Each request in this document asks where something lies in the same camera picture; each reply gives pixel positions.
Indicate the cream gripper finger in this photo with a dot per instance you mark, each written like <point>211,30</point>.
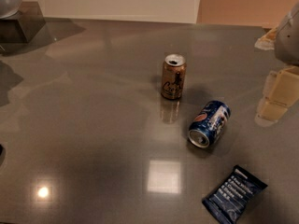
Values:
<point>280,92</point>
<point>267,41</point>

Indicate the blue pepsi can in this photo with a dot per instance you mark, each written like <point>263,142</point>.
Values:
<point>208,125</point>

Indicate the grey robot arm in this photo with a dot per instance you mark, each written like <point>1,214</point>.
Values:
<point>287,39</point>

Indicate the gold lacroix can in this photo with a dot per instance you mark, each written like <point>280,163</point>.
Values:
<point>173,75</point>

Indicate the dark blue snack bar wrapper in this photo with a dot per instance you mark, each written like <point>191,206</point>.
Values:
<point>228,201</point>

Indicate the dark wooden block stand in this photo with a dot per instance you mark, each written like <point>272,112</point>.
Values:
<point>22,26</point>

